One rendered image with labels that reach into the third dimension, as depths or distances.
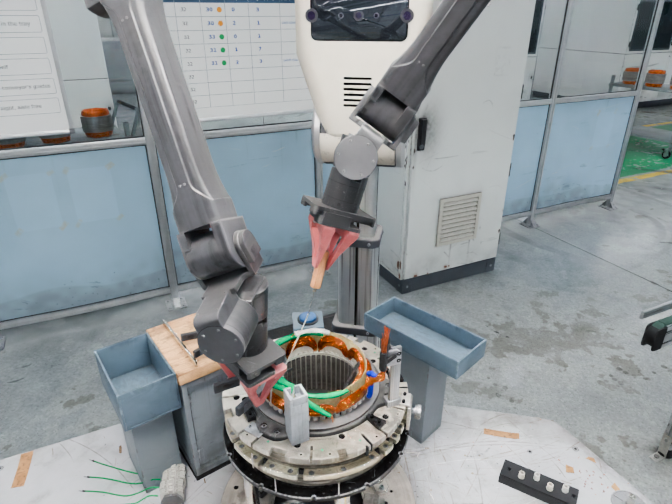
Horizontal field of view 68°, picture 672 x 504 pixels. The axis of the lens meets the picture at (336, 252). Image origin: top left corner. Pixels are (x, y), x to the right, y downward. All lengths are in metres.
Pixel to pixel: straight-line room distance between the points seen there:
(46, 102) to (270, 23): 1.20
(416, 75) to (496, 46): 2.51
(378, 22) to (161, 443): 0.95
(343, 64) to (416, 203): 2.06
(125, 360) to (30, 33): 1.97
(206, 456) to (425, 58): 0.90
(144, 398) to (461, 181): 2.57
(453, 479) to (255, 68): 2.37
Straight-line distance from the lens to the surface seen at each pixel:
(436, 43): 0.68
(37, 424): 2.74
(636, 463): 2.56
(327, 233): 0.72
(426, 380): 1.12
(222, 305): 0.59
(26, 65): 2.85
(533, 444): 1.32
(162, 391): 1.03
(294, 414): 0.76
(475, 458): 1.25
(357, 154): 0.65
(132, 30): 0.69
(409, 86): 0.70
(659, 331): 1.93
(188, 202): 0.63
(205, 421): 1.12
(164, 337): 1.12
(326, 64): 1.10
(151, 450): 1.14
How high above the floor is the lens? 1.68
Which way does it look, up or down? 26 degrees down
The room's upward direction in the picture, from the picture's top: straight up
